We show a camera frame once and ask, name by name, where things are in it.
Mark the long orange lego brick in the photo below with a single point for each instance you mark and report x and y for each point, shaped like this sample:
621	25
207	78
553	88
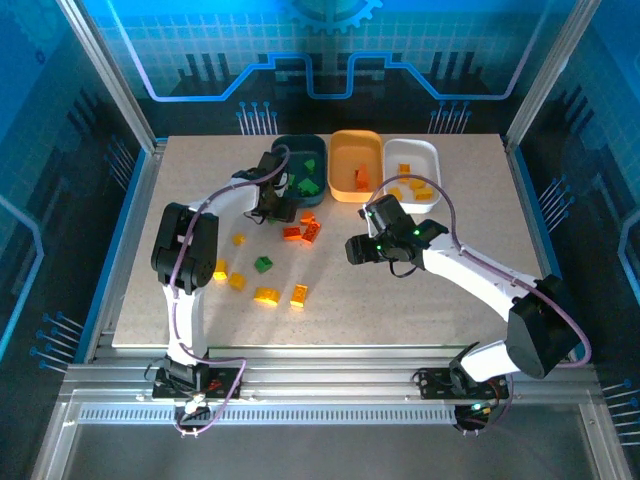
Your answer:
363	176

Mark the curved yellow lego brick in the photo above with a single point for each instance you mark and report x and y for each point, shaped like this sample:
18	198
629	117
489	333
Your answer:
266	295

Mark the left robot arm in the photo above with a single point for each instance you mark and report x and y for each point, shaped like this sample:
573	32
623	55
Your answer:
192	320

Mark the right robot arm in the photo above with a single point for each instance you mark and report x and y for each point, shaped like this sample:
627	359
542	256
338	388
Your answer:
470	280

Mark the green lego brick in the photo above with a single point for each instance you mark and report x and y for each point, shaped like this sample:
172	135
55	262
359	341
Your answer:
310	165
262	264
308	186

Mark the dark green plastic container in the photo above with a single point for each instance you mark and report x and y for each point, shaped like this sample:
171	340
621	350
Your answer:
307	149

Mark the small orange lego brick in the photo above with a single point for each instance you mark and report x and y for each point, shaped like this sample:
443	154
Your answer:
307	216

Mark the curved orange lego brick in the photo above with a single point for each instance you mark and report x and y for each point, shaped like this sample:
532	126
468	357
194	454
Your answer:
311	232

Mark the red-orange lego brick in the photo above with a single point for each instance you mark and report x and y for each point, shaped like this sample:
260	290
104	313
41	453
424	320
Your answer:
292	233

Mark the orange plastic container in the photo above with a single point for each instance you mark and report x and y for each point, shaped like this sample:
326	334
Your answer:
350	160

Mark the white plastic container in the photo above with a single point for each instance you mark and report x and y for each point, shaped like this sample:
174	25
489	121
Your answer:
415	155

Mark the small yellow lego brick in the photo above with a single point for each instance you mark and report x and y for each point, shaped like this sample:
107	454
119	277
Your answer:
239	239

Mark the square yellow lego brick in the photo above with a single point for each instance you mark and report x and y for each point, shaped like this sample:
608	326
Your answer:
237	281

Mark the black controller with lights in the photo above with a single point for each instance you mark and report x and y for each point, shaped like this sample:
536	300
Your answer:
475	420

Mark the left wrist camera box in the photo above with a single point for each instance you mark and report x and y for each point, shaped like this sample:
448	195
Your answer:
282	212

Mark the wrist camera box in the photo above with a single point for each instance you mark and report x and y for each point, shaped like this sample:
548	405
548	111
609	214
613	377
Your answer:
361	250
282	212

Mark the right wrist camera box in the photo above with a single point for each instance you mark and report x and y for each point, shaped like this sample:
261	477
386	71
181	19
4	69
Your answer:
361	250

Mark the aluminium frame rail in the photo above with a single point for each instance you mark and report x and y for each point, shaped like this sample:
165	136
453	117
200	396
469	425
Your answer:
325	380

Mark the aluminium frame post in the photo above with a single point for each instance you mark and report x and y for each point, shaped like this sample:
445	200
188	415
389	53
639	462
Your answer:
550	70
110	75

